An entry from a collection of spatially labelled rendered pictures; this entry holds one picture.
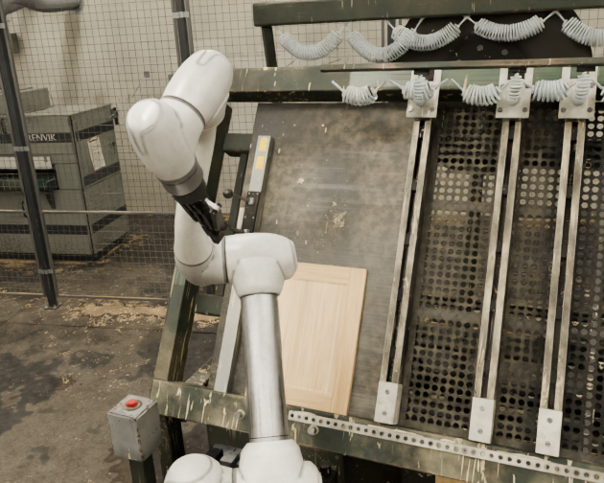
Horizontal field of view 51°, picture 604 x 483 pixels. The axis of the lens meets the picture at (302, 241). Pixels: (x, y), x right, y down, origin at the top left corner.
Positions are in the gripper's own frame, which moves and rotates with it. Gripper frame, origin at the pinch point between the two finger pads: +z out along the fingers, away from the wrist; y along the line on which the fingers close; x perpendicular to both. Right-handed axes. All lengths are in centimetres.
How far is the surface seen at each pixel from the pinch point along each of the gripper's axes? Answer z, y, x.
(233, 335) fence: 79, 21, 2
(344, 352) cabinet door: 77, -18, -9
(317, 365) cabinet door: 80, -11, -1
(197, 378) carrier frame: 110, 40, 17
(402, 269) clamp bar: 63, -26, -38
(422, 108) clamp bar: 40, -14, -85
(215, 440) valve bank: 93, 13, 35
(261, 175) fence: 60, 37, -51
